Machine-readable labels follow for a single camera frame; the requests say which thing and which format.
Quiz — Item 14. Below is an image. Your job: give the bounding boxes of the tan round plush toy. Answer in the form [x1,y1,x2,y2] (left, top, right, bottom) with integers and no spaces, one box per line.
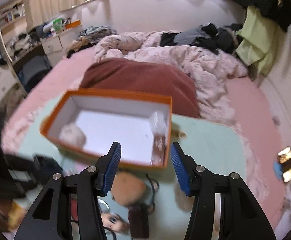
[111,171,146,207]

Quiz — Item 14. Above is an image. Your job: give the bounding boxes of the orange cardboard box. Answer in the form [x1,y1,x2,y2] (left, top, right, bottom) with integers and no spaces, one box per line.
[40,88,173,170]

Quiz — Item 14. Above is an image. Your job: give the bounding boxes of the white fluffy pompom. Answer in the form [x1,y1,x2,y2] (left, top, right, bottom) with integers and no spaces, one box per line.
[58,123,86,148]

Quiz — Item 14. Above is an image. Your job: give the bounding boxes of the dark sequin pouch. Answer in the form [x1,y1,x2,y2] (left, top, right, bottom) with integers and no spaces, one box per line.
[128,203,150,239]

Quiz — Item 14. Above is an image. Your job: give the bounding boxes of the dark red blanket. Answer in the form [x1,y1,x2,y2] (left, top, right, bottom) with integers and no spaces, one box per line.
[79,58,199,118]

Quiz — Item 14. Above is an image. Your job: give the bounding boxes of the pink floral duvet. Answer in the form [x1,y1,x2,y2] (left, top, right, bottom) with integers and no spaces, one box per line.
[93,31,247,125]

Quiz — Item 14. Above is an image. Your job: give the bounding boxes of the smartphone on stand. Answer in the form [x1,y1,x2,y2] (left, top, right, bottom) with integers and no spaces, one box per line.
[273,147,291,183]

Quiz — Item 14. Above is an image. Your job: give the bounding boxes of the dark desk chair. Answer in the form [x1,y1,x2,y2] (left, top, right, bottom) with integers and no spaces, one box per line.
[18,55,52,93]

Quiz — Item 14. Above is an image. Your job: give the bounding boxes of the white drawer cabinet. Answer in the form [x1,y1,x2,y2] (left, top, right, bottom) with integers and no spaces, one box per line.
[41,25,83,67]

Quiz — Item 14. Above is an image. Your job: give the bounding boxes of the pile of dark clothes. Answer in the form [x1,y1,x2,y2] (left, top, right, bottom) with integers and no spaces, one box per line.
[160,23,243,55]

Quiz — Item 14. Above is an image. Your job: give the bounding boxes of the orange box lid on cabinet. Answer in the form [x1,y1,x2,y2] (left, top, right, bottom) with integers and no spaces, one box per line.
[65,20,81,29]

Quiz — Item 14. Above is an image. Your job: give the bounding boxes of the green lidded container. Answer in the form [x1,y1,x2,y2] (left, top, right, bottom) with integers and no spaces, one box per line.
[52,18,64,34]

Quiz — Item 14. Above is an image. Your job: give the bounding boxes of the light green cloth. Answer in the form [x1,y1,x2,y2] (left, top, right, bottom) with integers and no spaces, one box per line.
[236,5,282,76]

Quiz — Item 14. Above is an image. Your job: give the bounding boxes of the cartoon face doll keychain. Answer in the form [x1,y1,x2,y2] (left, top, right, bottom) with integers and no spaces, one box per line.
[101,212,130,233]

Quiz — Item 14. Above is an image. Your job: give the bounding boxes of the wall bookshelf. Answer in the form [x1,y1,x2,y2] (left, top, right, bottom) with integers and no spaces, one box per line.
[0,0,27,40]

